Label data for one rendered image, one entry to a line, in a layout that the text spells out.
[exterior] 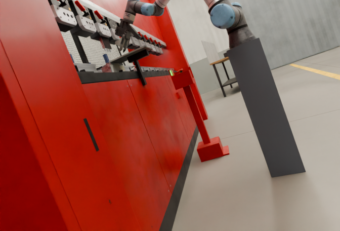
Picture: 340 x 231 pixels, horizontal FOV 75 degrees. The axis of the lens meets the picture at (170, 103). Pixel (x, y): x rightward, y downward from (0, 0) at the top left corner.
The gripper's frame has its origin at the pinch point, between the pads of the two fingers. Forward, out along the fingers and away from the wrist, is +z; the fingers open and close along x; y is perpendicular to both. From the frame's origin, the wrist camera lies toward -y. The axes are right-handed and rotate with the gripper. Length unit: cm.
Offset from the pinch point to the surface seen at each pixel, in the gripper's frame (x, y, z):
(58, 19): 50, 13, -7
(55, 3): 48, 18, -13
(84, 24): 29.1, 13.6, -8.1
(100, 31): 10.8, 13.5, -7.3
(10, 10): 102, -16, -6
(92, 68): 36.5, -1.8, 12.5
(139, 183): 58, -49, 50
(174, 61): -214, 3, -1
